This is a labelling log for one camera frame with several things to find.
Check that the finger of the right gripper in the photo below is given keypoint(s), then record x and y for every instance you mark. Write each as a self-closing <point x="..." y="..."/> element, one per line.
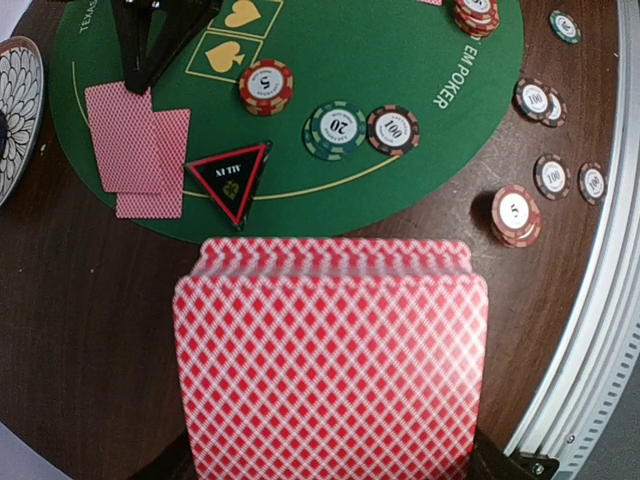
<point x="151" y="34"/>

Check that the dealt red-backed card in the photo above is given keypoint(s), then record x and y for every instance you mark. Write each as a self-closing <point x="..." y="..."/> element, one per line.
<point x="171" y="128"/>

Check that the red five chips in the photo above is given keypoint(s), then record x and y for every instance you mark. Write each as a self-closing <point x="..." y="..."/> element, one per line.
<point x="266" y="87"/>
<point x="479" y="18"/>

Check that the green chips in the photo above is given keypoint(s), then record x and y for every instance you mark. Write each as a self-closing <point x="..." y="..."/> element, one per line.
<point x="335" y="129"/>

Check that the red-backed card deck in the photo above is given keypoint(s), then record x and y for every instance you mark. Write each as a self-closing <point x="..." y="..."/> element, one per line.
<point x="303" y="358"/>

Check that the red five chip stack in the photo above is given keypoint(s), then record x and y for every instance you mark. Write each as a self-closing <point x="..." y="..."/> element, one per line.
<point x="516" y="218"/>

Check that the green twenty chip stack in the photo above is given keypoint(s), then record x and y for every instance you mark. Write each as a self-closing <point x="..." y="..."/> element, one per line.
<point x="565" y="27"/>

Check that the patterned ceramic saucer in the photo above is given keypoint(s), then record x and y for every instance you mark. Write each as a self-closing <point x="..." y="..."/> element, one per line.
<point x="22" y="101"/>

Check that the dark blue mug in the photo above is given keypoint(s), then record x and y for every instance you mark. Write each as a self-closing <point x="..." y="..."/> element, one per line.
<point x="3" y="132"/>

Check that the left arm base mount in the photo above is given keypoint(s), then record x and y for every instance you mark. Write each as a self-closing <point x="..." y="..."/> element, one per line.
<point x="536" y="465"/>

